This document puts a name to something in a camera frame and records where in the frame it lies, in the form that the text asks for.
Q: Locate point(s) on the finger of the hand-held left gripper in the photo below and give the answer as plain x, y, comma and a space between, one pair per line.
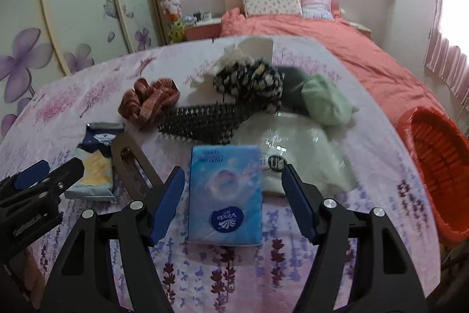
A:
31, 174
67, 172

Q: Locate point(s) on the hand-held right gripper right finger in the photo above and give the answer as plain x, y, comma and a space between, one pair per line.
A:
298, 203

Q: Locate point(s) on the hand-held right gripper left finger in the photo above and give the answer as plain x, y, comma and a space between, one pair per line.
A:
168, 203

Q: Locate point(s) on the blue and white snack packet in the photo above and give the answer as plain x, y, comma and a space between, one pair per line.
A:
97, 166

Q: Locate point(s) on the grey-green plastic mailing bag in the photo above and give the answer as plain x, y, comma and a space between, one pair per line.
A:
311, 151

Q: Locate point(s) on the blue tissue pack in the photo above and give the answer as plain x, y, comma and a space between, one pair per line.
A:
223, 188

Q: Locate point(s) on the light green sock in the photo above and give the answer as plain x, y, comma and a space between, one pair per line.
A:
326, 100

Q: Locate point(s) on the red plastic basket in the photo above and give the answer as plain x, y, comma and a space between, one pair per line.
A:
439, 181

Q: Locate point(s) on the dark brown slotted hair clip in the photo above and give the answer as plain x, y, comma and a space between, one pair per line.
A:
122, 148

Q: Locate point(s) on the floral printed tablecloth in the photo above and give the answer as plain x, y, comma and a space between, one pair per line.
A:
91, 89

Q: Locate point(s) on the red striped scrunchie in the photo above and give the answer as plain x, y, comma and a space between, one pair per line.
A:
146, 100

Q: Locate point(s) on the dark green cloth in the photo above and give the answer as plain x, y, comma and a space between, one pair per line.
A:
293, 82

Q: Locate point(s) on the black floral scrunchie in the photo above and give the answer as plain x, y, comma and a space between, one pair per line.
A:
249, 82

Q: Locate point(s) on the white lace scrunchie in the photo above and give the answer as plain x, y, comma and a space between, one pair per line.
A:
234, 56

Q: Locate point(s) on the white paper box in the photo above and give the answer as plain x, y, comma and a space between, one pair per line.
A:
260, 45

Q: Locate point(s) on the bed with pink duvet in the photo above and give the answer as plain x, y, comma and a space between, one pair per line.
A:
348, 38

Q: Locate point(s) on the yellow-green plush toy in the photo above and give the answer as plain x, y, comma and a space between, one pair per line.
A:
177, 30

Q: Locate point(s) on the pink and white nightstand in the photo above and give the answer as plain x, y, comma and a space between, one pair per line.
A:
201, 30

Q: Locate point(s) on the light wooden nightstand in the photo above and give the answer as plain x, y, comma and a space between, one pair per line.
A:
362, 29

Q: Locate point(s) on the white mug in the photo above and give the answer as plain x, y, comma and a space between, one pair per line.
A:
206, 16

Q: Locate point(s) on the pink striped pillow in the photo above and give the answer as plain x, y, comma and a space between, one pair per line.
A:
317, 5

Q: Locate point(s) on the white floral pillow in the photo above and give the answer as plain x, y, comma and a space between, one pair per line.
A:
271, 1

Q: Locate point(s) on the pink curtain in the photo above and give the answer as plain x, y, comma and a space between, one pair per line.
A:
443, 52

